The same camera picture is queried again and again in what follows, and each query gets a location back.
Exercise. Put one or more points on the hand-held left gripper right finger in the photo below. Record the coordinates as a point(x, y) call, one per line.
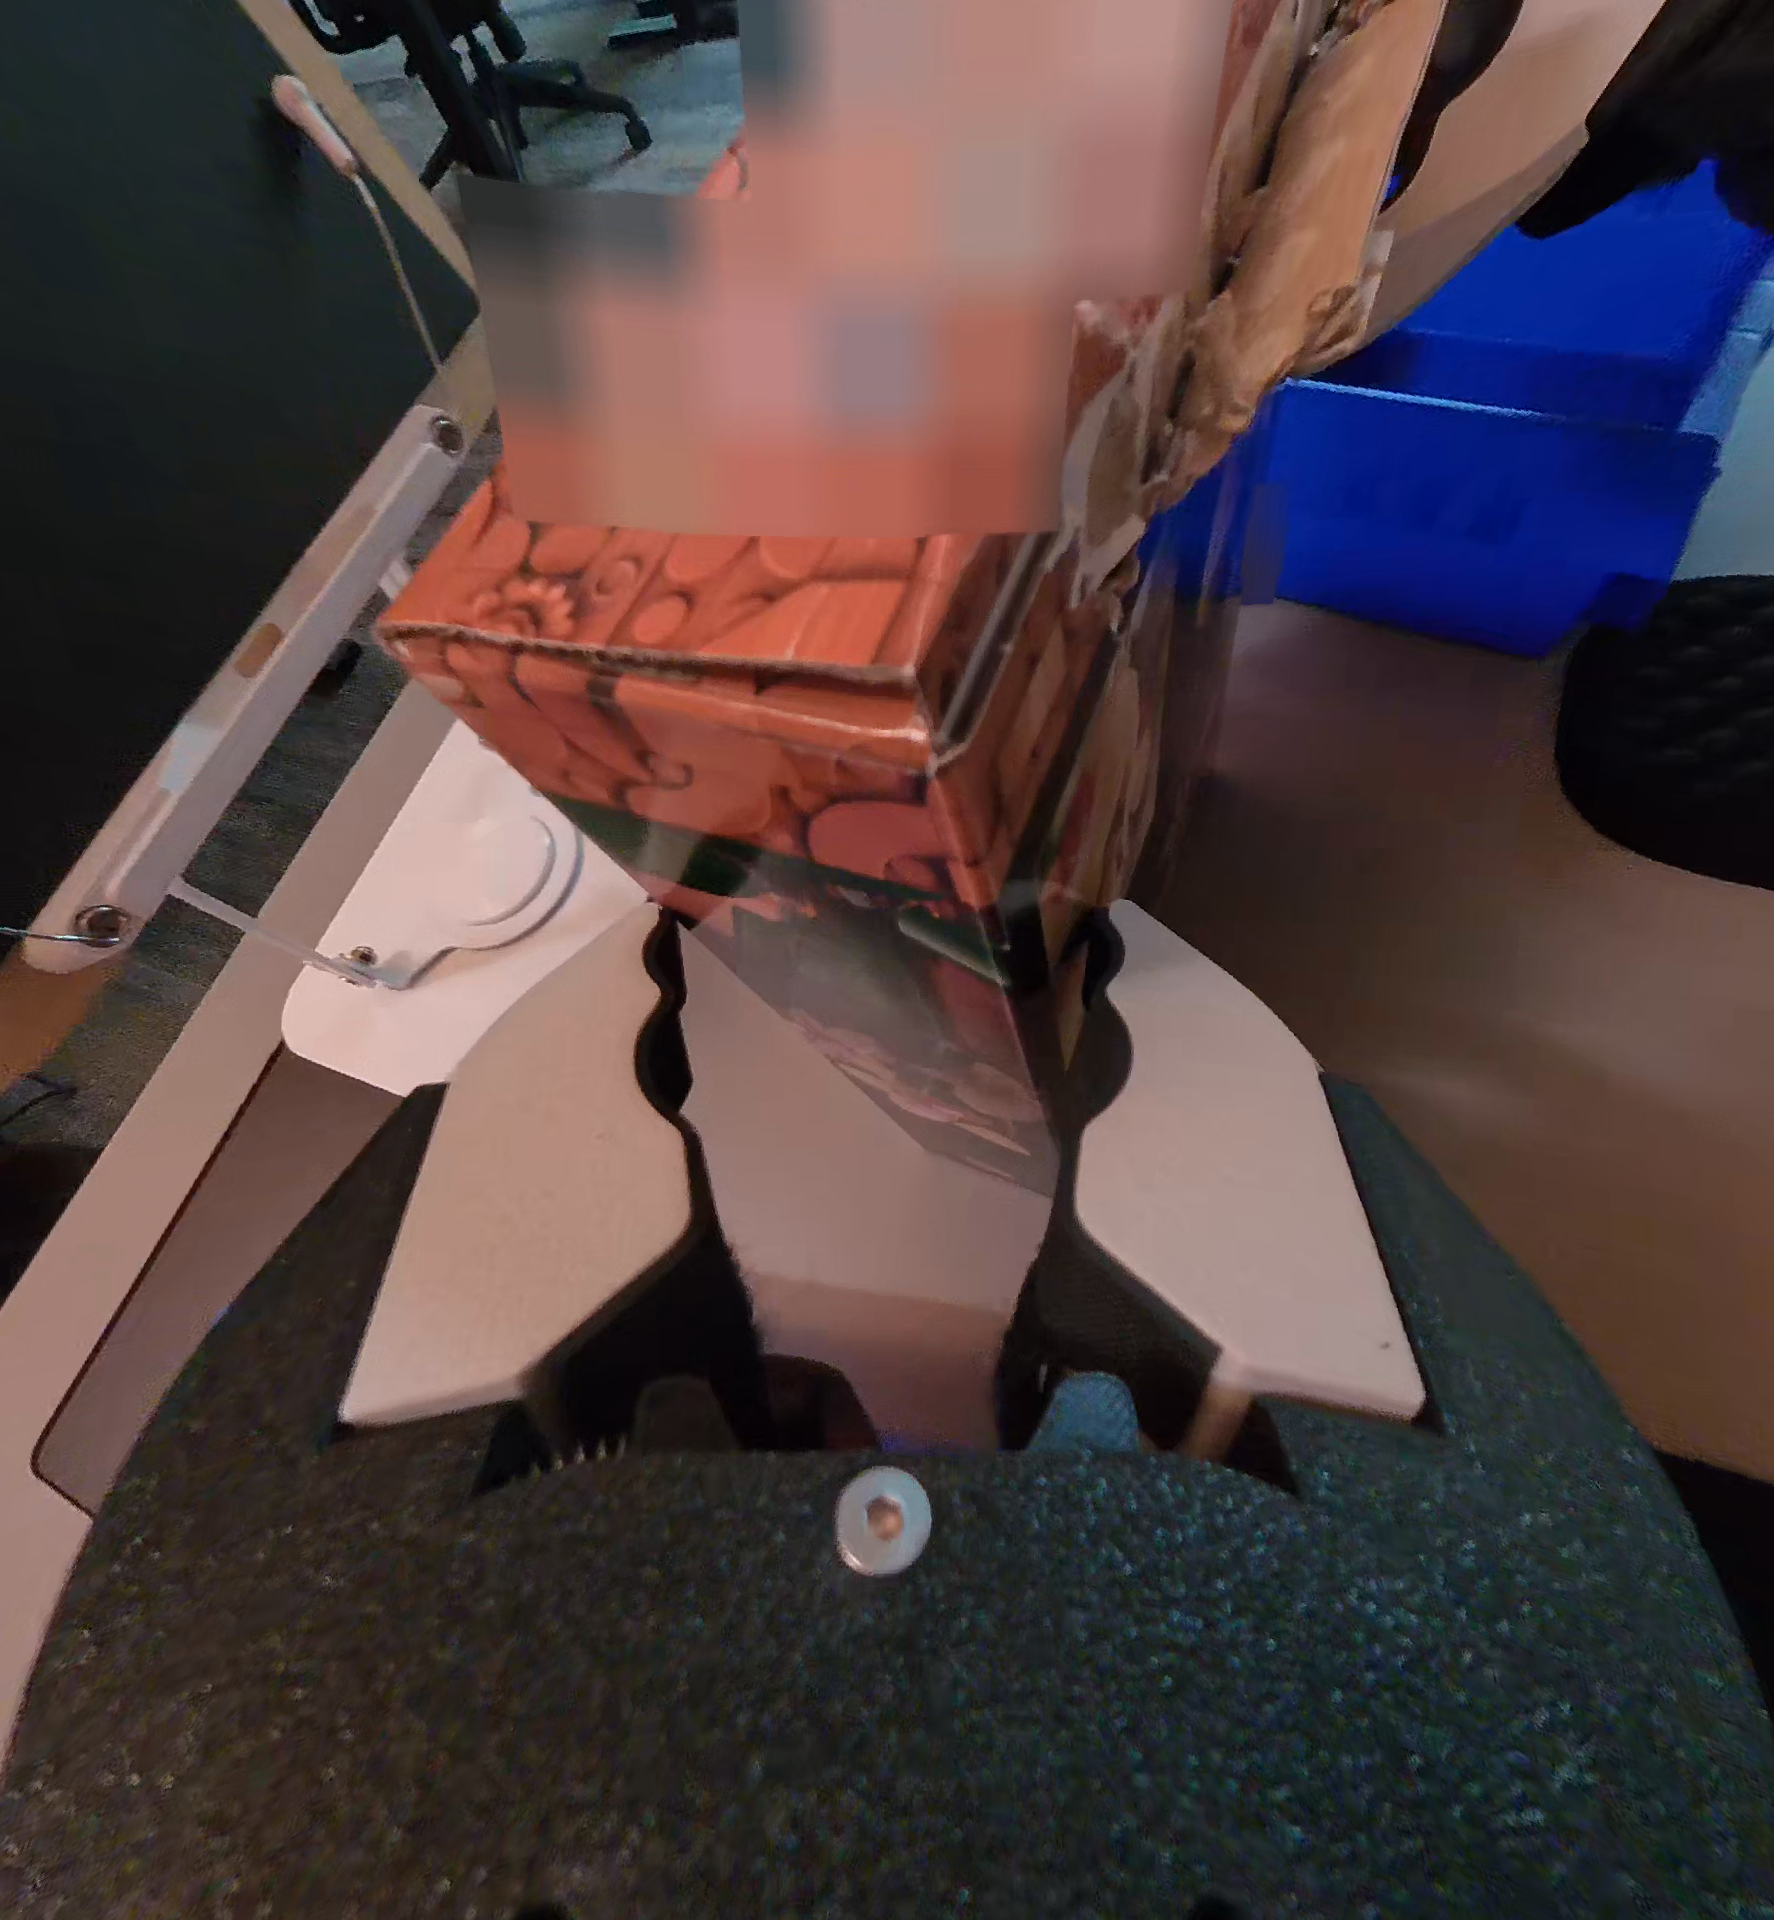
point(1247, 1202)

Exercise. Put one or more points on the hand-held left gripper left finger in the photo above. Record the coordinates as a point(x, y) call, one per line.
point(529, 1185)

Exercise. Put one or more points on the black orchid lego box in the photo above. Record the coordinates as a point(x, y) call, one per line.
point(768, 707)

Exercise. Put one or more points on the white panel foot plate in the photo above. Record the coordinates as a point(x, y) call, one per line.
point(421, 990)

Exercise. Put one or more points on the black mesh cushion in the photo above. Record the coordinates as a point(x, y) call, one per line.
point(1714, 736)

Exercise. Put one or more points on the blue plastic bin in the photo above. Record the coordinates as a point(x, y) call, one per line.
point(1502, 496)

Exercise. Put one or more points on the black office chair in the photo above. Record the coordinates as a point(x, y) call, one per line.
point(484, 77)

